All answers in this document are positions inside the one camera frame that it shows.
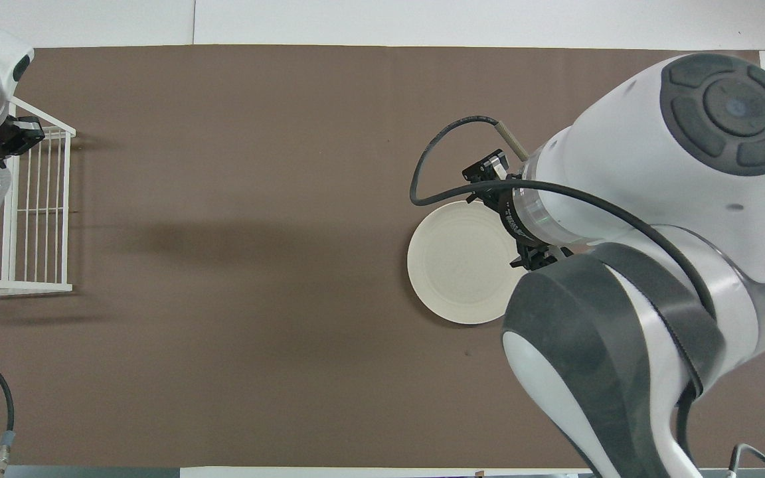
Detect brown table mat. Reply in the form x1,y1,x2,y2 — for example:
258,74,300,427
0,44,765,469

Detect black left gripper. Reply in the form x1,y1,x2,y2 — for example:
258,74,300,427
0,116,46,169

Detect cream round plate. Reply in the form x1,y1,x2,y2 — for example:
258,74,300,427
407,200,531,325

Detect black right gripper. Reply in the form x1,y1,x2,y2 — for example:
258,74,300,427
462,150,572,272

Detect white wire dish rack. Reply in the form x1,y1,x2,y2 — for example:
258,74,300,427
0,96,76,297

